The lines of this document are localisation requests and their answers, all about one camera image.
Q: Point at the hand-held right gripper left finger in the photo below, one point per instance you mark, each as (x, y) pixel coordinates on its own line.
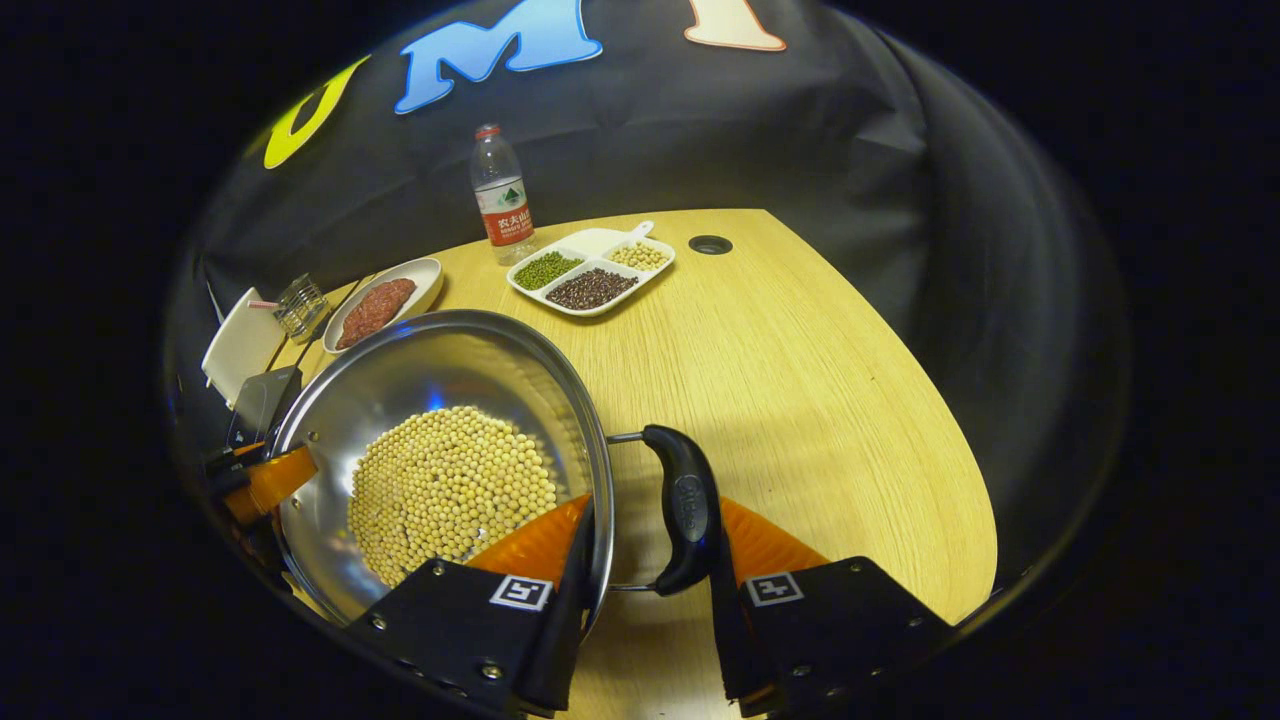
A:
(570, 620)

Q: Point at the plastic water bottle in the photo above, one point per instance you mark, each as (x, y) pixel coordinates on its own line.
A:
(503, 215)

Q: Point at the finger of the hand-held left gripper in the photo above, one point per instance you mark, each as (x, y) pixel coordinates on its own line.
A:
(235, 462)
(270, 485)

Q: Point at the brown meat piece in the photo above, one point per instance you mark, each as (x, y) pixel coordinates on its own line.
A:
(355, 328)
(395, 297)

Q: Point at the white toaster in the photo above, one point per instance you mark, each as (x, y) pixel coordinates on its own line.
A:
(240, 345)

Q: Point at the stainless steel pot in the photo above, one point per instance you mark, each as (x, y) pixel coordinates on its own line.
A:
(400, 380)

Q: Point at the pile of dark beans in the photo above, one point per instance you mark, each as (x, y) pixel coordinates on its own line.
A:
(592, 290)

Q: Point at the pile of soybeans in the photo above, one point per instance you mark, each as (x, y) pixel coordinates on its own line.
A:
(450, 490)

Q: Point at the white divided dish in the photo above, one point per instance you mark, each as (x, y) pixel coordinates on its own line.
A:
(595, 240)

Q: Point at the pile of green beans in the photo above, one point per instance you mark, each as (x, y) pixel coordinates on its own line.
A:
(547, 271)

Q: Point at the small pile of yellow beans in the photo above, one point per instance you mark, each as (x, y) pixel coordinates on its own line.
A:
(640, 257)

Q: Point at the white oval plate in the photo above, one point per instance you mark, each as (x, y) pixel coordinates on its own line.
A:
(425, 275)

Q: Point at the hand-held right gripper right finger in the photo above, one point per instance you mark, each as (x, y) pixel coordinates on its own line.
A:
(728, 640)

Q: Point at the black induction cooktop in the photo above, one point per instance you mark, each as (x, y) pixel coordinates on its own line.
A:
(262, 405)

